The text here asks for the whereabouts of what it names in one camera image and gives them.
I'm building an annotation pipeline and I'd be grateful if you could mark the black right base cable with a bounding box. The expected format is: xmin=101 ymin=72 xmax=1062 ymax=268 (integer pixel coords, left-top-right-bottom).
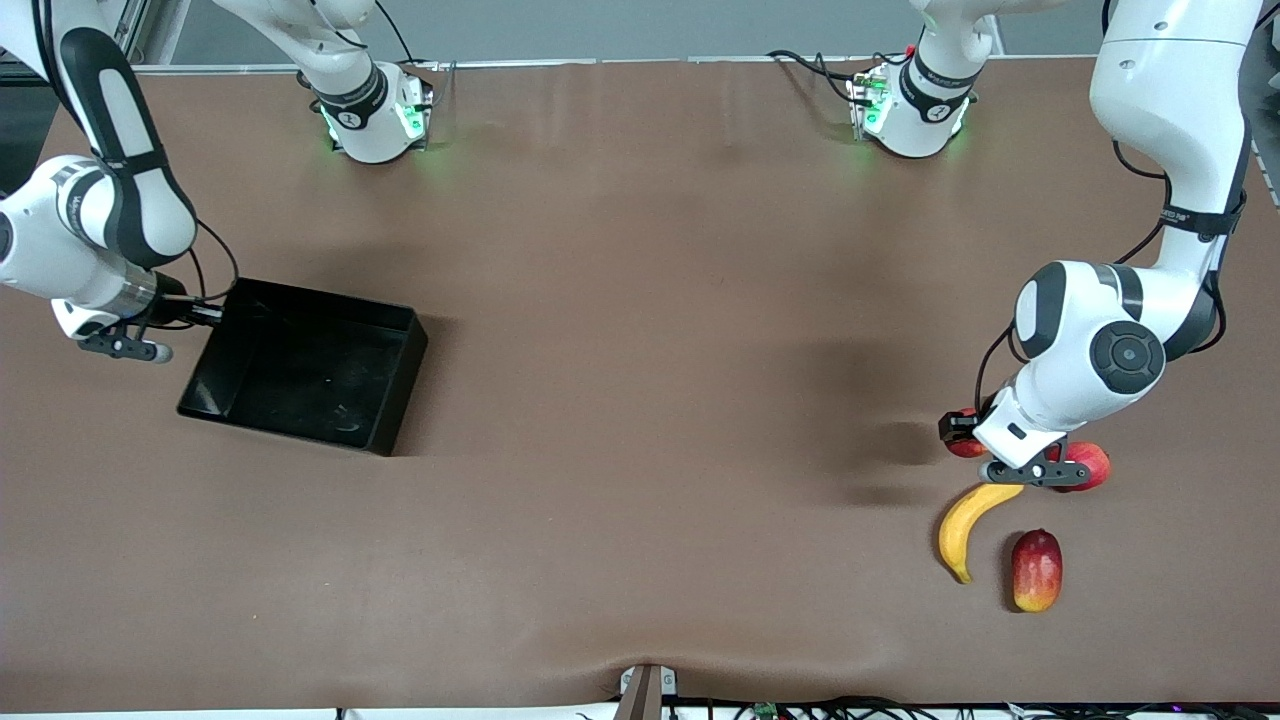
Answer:
xmin=372 ymin=0 xmax=446 ymax=76

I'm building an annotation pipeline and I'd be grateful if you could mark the pink red round fruit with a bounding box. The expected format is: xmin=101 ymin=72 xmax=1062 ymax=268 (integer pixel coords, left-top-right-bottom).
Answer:
xmin=1045 ymin=440 xmax=1112 ymax=493

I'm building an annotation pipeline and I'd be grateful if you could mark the yellow banana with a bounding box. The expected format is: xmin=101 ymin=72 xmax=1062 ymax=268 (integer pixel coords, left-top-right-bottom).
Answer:
xmin=937 ymin=484 xmax=1025 ymax=585

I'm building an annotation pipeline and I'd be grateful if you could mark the black base cable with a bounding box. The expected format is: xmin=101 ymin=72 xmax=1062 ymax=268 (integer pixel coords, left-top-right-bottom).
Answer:
xmin=372 ymin=0 xmax=446 ymax=76
xmin=767 ymin=48 xmax=873 ymax=107

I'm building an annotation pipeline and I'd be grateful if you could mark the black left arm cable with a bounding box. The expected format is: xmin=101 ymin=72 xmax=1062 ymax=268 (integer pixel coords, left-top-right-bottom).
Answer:
xmin=973 ymin=140 xmax=1229 ymax=416

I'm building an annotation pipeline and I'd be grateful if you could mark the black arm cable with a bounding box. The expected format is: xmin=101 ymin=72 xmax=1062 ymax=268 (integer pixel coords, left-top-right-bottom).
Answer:
xmin=150 ymin=215 xmax=243 ymax=331
xmin=973 ymin=140 xmax=1229 ymax=416

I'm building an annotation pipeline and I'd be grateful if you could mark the black left base cable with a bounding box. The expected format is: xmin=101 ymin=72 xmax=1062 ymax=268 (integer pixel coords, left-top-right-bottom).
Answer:
xmin=767 ymin=48 xmax=873 ymax=107

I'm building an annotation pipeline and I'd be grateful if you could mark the red yellow striped apple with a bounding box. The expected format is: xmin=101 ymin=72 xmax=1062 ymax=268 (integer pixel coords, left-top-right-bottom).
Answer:
xmin=944 ymin=410 xmax=993 ymax=463

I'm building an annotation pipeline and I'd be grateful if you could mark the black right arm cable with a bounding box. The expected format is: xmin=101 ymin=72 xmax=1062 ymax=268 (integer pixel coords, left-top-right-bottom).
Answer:
xmin=150 ymin=215 xmax=243 ymax=331

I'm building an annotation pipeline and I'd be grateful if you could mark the metal bracket with post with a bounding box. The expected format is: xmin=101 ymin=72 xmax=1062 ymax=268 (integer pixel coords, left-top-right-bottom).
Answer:
xmin=615 ymin=663 xmax=679 ymax=720

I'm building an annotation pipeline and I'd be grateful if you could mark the black plastic box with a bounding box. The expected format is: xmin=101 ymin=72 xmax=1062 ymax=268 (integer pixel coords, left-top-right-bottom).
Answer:
xmin=177 ymin=277 xmax=429 ymax=457

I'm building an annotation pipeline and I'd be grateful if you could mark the red yellow mango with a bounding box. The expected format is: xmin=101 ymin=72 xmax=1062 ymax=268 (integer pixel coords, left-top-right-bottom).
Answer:
xmin=1010 ymin=528 xmax=1064 ymax=614

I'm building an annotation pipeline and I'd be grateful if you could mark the aluminium frame structure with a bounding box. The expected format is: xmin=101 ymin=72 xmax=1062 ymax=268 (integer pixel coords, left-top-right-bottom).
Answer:
xmin=105 ymin=0 xmax=166 ymax=71

